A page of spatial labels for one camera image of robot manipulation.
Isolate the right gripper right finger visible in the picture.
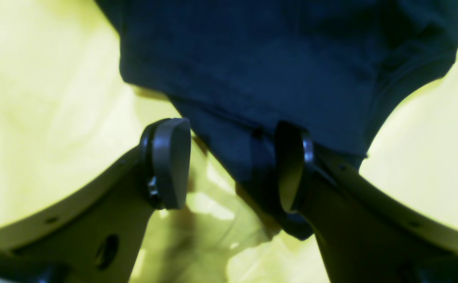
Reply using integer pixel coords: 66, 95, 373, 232
275, 121, 458, 283

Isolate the dark navy T-shirt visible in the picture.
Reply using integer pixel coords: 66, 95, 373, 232
97, 0, 458, 241

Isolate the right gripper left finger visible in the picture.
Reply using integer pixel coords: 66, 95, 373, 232
0, 118, 191, 283

